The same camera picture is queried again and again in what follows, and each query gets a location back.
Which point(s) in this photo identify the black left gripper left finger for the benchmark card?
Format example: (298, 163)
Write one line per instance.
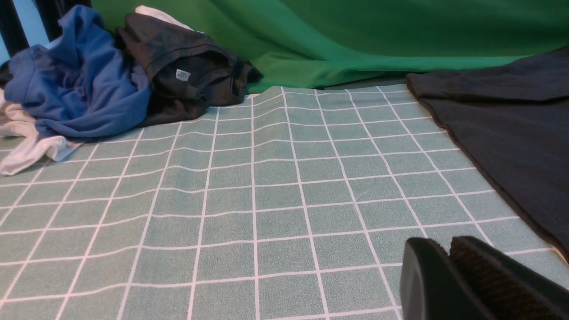
(432, 288)

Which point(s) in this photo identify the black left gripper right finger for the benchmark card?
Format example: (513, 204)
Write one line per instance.
(507, 288)

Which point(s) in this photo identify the gray long-sleeve shirt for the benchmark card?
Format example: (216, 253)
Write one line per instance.
(512, 122)

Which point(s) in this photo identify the dark gray crumpled shirt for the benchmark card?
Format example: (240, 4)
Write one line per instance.
(187, 71)

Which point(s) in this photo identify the blue crumpled shirt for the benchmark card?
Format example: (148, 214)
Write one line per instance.
(83, 87)

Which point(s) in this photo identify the green checkered tablecloth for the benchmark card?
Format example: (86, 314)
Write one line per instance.
(295, 204)

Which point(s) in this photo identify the green backdrop cloth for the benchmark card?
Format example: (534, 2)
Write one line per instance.
(321, 43)

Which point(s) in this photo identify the white crumpled garment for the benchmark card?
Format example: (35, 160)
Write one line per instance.
(15, 121)

